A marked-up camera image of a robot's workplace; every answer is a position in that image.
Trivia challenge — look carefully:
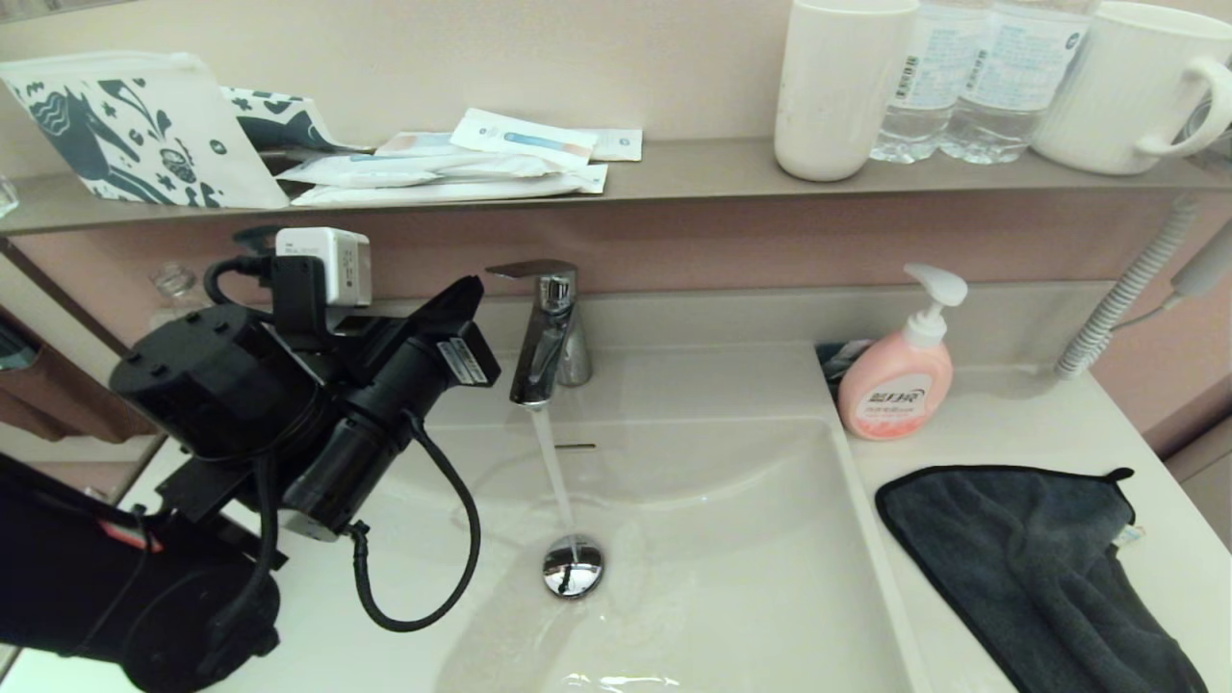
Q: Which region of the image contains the chrome faucet lever handle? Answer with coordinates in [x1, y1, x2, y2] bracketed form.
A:
[486, 258, 578, 283]

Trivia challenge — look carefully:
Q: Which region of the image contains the dark grey microfibre cloth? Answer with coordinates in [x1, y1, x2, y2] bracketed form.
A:
[874, 465, 1209, 693]

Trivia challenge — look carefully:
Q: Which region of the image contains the chrome sink faucet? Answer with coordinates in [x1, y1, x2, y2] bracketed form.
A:
[510, 274, 593, 410]

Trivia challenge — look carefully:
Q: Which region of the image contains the white ceramic sink basin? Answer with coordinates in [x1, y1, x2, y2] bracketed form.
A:
[207, 416, 925, 693]

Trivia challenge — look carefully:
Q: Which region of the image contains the long white plastic packet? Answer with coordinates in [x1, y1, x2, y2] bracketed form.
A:
[276, 150, 564, 188]

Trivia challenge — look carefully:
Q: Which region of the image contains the white packet with peach print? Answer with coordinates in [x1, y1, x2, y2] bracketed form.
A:
[375, 132, 480, 158]

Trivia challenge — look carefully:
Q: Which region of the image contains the white packet with blue toothbrush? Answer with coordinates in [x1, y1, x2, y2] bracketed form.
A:
[450, 108, 600, 170]

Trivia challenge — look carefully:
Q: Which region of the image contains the small white square packet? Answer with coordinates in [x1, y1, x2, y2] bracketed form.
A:
[587, 129, 644, 162]

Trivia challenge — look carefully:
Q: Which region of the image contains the small white teal print pouch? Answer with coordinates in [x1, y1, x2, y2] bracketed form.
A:
[221, 87, 372, 155]

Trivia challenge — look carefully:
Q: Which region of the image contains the chrome drain stopper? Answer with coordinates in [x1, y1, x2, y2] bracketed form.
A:
[542, 534, 605, 600]

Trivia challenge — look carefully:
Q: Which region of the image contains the clear empty plastic bottle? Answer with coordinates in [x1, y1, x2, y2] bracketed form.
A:
[149, 262, 208, 314]

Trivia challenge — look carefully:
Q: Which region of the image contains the large white teal print pouch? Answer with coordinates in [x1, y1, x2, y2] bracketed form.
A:
[0, 50, 290, 210]

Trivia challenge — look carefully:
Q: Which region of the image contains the small dark packet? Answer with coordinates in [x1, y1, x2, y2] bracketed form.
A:
[816, 339, 875, 388]

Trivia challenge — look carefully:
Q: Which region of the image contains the grey blue object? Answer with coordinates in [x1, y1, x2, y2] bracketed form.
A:
[0, 318, 41, 372]

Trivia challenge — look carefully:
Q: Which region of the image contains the white plain tumbler cup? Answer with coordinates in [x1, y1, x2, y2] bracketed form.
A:
[775, 0, 920, 182]

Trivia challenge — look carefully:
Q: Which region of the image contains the pink hand soap pump bottle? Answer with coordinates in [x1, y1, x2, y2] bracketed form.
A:
[837, 264, 968, 442]

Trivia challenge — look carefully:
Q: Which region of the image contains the clear water bottle white label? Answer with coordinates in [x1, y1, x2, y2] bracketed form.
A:
[941, 0, 1098, 165]
[871, 0, 997, 165]

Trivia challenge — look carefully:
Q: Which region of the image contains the white ribbed mug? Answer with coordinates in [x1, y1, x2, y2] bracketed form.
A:
[1032, 0, 1232, 176]

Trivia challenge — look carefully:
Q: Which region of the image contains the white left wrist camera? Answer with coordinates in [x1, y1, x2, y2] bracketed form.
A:
[276, 228, 372, 307]

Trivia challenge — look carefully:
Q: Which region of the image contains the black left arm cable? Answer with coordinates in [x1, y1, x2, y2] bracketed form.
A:
[348, 409, 482, 634]

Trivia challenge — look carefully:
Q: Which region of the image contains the grey wall shelf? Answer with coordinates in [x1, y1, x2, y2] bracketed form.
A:
[0, 138, 1232, 237]

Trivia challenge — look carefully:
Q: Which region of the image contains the white coiled cord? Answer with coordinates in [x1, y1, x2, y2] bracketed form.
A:
[1054, 197, 1199, 378]

